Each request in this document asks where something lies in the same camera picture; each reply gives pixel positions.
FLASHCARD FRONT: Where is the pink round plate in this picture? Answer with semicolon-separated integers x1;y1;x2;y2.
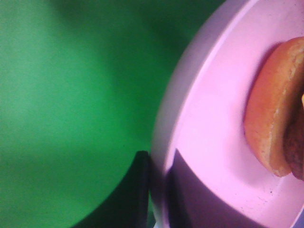
151;0;304;228

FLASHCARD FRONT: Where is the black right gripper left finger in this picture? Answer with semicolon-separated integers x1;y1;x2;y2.
75;151;150;228

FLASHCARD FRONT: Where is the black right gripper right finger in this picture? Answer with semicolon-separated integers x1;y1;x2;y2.
166;147;238;228

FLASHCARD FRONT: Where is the burger with lettuce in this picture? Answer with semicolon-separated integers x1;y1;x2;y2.
244;37;304;177

